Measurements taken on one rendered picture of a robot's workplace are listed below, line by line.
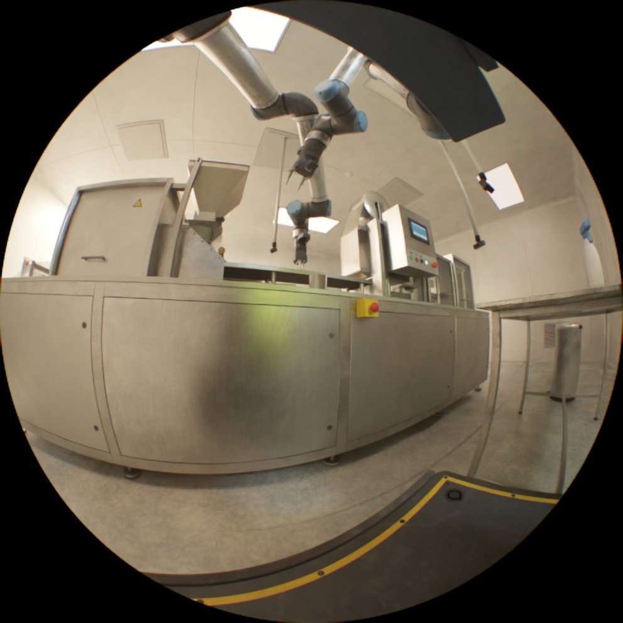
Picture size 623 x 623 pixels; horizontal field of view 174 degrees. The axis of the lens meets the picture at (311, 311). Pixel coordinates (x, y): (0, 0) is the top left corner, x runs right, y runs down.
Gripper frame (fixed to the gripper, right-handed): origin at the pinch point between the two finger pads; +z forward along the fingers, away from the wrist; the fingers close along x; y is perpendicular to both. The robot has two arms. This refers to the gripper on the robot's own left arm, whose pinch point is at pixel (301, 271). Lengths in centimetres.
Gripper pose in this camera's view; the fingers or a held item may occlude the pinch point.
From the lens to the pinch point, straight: 109.4
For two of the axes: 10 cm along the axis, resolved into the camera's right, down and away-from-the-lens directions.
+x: -9.1, -0.5, -4.1
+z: -0.1, 10.0, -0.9
